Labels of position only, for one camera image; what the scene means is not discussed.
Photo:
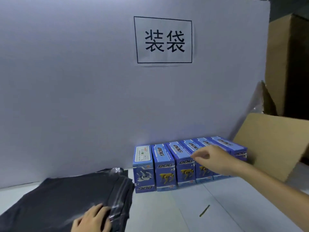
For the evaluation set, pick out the large brown cardboard box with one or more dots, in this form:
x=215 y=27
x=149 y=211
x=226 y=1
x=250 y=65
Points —
x=277 y=70

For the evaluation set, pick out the person's right fingers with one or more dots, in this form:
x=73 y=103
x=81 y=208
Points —
x=204 y=157

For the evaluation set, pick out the row of blue toy boxes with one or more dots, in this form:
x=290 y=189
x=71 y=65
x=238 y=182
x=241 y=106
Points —
x=165 y=166

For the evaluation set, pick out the person's right forearm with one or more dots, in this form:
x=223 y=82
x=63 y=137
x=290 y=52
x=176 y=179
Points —
x=272 y=190

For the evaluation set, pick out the small olive paper strip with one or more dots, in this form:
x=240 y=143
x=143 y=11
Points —
x=204 y=210

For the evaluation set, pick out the person's left fingers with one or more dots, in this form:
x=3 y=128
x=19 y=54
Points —
x=102 y=212

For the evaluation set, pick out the white paper sign black frame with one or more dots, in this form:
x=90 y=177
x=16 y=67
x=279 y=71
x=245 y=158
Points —
x=164 y=26

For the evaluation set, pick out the stack of dark grey bags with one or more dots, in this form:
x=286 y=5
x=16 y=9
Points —
x=60 y=198

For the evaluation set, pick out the person's right hand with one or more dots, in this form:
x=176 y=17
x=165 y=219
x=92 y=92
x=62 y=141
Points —
x=221 y=161

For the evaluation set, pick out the open brown cardboard carton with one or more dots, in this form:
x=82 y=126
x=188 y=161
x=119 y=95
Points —
x=270 y=142

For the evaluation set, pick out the person's left hand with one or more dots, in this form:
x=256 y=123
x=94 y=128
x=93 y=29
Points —
x=90 y=221

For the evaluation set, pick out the white backdrop board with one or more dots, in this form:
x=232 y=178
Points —
x=67 y=94

